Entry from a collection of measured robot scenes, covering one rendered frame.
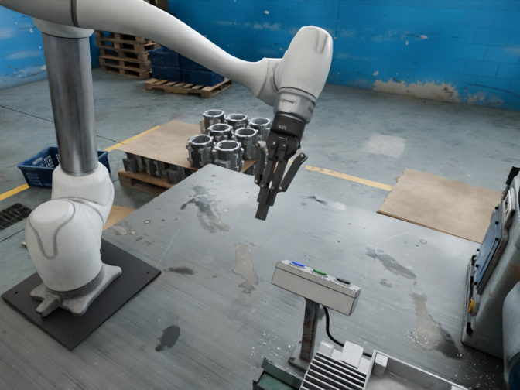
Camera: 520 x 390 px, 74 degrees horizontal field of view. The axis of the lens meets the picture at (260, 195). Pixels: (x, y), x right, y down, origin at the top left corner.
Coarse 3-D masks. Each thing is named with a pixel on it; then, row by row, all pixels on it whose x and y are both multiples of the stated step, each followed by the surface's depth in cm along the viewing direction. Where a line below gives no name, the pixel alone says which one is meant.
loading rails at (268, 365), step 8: (264, 360) 70; (264, 368) 70; (272, 368) 69; (280, 368) 69; (256, 376) 68; (264, 376) 69; (272, 376) 69; (280, 376) 68; (288, 376) 68; (296, 376) 67; (256, 384) 68; (264, 384) 68; (272, 384) 68; (280, 384) 68; (288, 384) 68; (296, 384) 67
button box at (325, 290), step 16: (288, 272) 72; (304, 272) 70; (288, 288) 71; (304, 288) 70; (320, 288) 69; (336, 288) 67; (352, 288) 68; (320, 304) 68; (336, 304) 67; (352, 304) 66
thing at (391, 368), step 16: (368, 368) 48; (384, 368) 47; (400, 368) 48; (416, 368) 47; (368, 384) 48; (384, 384) 48; (400, 384) 48; (416, 384) 48; (432, 384) 47; (448, 384) 45
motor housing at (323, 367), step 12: (324, 360) 52; (336, 360) 52; (312, 372) 50; (324, 372) 50; (336, 372) 51; (348, 372) 51; (360, 372) 51; (312, 384) 49; (324, 384) 49; (336, 384) 49; (348, 384) 49; (360, 384) 49
